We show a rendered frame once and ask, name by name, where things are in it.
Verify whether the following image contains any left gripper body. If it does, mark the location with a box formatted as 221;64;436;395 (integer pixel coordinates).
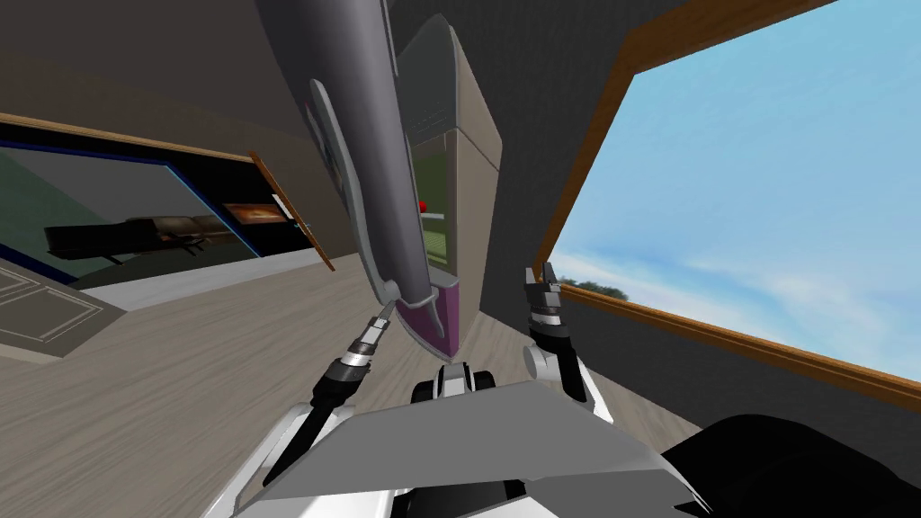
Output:
357;317;393;353

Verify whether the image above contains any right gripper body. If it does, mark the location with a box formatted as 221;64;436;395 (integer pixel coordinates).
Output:
524;282;566;317

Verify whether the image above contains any grey curved door handle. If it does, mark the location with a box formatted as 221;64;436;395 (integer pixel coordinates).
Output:
308;78;402;308

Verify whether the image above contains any grey fridge door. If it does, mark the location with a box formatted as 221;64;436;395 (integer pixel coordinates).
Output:
255;0;439;312

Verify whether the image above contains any purple fridge lower door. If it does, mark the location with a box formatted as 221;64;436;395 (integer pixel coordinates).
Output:
394;281;462;361

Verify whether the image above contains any beige fridge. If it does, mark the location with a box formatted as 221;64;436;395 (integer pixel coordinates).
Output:
391;13;504;361

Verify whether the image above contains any brown wooden door leaf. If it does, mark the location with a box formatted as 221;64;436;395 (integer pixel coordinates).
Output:
247;150;337;274

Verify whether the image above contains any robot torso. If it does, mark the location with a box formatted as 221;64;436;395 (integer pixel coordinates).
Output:
201;362;715;518

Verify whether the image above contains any wood framed window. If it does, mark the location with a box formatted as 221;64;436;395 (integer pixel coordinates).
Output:
533;0;921;416

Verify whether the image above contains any dark sofa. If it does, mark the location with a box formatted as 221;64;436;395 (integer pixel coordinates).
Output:
43;214;240;264

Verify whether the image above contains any grey panelled door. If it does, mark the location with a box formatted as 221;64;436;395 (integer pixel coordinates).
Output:
0;257;129;359

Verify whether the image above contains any orange wall picture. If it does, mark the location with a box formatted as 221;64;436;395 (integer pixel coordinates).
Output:
222;202;290;227

